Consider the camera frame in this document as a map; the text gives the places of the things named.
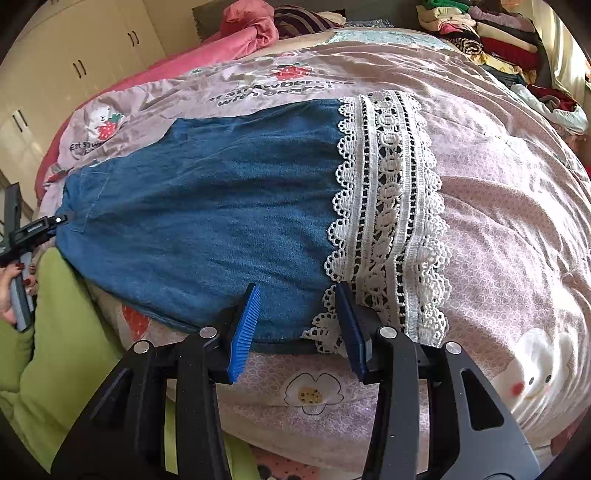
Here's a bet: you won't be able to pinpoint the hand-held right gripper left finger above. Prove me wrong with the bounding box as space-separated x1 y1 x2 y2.
51 282 262 480

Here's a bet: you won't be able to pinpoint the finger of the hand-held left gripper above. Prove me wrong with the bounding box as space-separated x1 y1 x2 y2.
25 212 71 244

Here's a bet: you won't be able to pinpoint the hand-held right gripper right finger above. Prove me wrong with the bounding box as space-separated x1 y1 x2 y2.
333 281 541 480

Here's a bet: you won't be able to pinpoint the blue denim jeans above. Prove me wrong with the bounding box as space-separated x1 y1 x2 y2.
54 90 453 357

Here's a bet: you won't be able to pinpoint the person's left hand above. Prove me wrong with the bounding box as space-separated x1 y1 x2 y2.
0 263 38 325

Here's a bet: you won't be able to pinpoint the cream wardrobe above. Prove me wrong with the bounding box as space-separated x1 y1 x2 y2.
0 0 204 215

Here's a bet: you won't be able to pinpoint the pink blanket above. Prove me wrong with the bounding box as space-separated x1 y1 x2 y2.
34 0 280 195

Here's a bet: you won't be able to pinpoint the pink strawberry printed quilt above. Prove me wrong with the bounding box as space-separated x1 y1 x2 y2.
34 25 591 480

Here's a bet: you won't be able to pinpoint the dark headboard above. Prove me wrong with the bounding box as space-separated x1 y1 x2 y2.
191 2 229 43

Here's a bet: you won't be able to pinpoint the pale teal cloth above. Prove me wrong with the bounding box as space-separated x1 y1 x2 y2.
329 18 446 51

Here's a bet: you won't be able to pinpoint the purple striped cloth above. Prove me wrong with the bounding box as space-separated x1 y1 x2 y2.
272 4 346 41

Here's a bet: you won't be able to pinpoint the pile of folded clothes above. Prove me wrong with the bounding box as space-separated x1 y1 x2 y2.
416 0 591 136

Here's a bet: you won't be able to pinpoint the yellow curtain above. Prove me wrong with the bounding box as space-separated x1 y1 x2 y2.
531 0 591 95

